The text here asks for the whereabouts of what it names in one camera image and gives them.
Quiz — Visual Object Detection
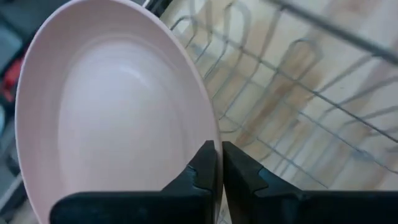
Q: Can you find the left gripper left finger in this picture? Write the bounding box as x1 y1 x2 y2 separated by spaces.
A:
49 139 218 224

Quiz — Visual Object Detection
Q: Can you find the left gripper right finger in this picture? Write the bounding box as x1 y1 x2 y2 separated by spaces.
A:
222 141 398 224

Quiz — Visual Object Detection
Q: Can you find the pink plate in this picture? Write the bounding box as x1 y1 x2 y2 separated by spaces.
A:
14 0 223 224

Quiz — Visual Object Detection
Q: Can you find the wire dish rack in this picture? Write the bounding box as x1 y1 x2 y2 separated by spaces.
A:
169 0 398 224

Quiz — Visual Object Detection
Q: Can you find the black aluminium table frame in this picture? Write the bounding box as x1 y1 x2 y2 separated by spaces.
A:
145 0 174 17

